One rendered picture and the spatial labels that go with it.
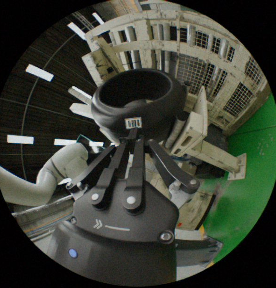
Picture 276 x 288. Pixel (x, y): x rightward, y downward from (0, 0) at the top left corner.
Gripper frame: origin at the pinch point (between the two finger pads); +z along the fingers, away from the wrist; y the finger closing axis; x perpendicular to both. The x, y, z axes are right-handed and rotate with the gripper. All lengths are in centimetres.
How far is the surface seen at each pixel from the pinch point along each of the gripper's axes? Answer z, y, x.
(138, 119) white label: 15.4, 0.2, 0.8
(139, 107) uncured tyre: 17.9, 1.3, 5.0
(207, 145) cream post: 37, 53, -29
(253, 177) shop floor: -8, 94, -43
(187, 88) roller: 33.2, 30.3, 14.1
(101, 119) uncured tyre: 19.9, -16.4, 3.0
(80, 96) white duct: 125, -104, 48
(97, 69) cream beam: 60, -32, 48
